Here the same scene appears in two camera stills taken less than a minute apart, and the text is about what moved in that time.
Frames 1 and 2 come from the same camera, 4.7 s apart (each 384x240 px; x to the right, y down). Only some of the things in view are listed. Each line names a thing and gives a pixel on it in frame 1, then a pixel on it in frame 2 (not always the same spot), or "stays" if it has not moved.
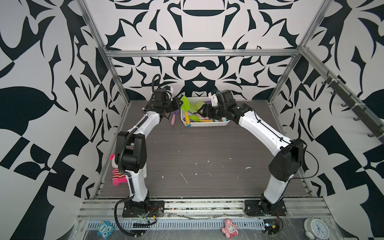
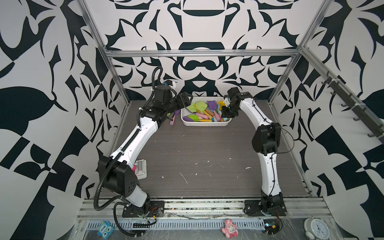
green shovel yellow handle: [185, 107] → [192, 108]
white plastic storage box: [195, 100] stays
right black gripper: [206, 110] → [225, 113]
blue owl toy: [105, 230] stays
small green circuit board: [271, 226] stays
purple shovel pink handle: [176, 112] stays
